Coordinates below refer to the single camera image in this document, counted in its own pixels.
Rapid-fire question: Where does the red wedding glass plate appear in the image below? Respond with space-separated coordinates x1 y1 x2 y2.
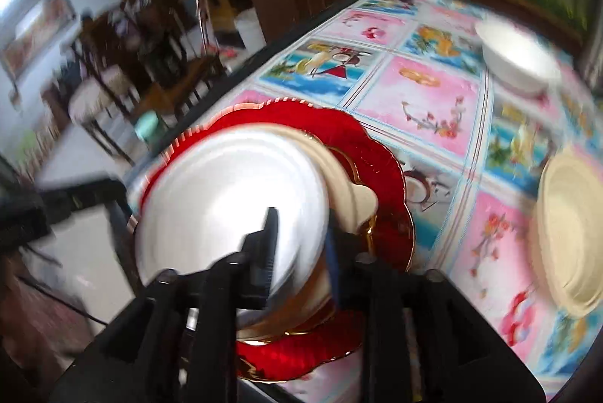
136 98 415 383

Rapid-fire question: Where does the white paper plate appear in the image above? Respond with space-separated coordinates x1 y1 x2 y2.
136 128 329 311

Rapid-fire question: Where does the small cream ribbed bowl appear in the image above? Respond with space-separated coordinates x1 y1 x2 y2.
528 146 602 317

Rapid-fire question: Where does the large cream ribbed bowl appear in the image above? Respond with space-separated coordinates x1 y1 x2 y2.
237 124 378 345

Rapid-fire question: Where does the colourful printed tablecloth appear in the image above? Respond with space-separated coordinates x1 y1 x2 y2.
138 0 602 402

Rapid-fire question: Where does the wooden chair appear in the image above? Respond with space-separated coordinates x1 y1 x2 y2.
60 9 137 164

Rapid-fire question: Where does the white paper bowl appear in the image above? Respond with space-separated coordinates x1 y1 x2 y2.
474 17 562 97

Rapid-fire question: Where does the framed wall picture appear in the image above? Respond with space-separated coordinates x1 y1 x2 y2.
1 0 76 82

